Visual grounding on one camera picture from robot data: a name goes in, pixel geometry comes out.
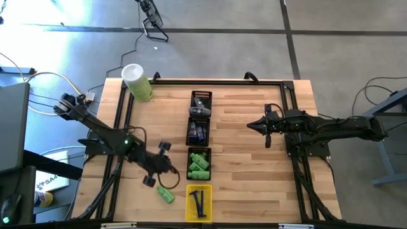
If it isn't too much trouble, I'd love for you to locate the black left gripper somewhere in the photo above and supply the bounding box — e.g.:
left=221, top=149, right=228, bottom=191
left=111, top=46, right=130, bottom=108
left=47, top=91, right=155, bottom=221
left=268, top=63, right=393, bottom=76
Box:
left=139, top=141, right=179, bottom=188

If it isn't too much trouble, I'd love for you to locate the black floor cable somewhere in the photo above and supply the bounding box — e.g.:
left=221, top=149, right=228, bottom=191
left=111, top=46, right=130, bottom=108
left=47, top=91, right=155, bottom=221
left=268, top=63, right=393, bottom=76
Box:
left=364, top=76, right=407, bottom=106
left=349, top=90, right=407, bottom=133

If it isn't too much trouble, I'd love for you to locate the grey computer monitor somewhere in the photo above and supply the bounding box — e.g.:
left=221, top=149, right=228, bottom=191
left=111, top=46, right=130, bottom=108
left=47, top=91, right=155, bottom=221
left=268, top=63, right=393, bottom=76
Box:
left=0, top=81, right=31, bottom=174

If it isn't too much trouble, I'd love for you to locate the black floor fan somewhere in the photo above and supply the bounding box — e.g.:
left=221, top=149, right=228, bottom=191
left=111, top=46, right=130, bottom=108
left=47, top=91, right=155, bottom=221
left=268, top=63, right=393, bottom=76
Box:
left=135, top=0, right=170, bottom=43

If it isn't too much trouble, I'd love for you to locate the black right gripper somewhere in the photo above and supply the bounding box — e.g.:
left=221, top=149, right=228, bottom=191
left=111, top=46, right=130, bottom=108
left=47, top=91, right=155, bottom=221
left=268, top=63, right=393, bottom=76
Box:
left=247, top=103, right=306, bottom=149

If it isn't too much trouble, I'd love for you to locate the black fan cable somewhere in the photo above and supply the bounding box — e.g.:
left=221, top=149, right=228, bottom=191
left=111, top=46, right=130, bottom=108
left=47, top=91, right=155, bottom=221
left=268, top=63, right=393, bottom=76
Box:
left=87, top=0, right=144, bottom=93

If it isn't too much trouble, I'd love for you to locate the white printed box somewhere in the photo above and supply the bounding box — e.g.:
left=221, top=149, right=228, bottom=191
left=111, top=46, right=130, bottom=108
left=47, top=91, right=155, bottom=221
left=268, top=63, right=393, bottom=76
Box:
left=34, top=150, right=71, bottom=193

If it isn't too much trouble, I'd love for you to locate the green disinfecting wipes canister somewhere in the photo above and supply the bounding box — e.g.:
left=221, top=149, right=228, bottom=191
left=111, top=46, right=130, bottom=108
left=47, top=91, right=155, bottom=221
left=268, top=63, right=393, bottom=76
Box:
left=121, top=63, right=153, bottom=103

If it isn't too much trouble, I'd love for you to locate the black computer mouse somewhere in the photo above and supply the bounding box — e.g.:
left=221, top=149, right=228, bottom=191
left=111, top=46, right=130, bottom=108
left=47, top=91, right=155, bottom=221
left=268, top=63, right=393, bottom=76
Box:
left=0, top=193, right=22, bottom=225

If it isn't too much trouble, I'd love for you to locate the grey metal table frame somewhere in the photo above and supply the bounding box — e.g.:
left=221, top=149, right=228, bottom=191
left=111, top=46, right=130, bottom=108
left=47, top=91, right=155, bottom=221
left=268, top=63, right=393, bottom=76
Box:
left=362, top=87, right=407, bottom=188

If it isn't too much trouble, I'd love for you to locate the yellow slotted plastic basket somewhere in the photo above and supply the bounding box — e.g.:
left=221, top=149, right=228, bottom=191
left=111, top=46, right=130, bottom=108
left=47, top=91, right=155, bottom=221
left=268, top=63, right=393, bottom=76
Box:
left=185, top=184, right=213, bottom=223

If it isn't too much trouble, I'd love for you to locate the white mounting plate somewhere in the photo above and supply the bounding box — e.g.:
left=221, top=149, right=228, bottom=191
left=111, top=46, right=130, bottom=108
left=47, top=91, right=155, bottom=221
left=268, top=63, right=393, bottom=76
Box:
left=100, top=222, right=137, bottom=228
left=279, top=223, right=315, bottom=229

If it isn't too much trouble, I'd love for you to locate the cream yellow cable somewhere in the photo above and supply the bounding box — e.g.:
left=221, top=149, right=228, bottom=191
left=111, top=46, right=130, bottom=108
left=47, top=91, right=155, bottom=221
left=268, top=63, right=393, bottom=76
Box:
left=0, top=52, right=88, bottom=116

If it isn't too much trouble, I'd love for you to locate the black slotted plastic basket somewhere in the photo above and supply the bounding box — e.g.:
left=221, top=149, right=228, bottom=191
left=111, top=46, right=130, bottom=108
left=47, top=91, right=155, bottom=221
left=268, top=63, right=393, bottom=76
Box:
left=190, top=90, right=212, bottom=118
left=185, top=146, right=212, bottom=181
left=184, top=116, right=210, bottom=148

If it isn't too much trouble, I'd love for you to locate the yellow white blue object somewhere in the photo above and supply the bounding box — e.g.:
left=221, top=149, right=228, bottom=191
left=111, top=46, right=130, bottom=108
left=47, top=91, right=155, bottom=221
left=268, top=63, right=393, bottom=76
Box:
left=34, top=190, right=54, bottom=208

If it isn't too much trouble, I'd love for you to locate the black desk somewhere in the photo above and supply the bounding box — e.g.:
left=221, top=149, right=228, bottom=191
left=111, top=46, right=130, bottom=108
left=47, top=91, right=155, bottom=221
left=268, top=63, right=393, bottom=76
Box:
left=0, top=149, right=83, bottom=225

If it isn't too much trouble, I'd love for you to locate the black power strip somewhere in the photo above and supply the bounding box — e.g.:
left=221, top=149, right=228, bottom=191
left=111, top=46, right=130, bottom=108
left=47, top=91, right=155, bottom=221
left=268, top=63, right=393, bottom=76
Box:
left=0, top=66, right=36, bottom=76

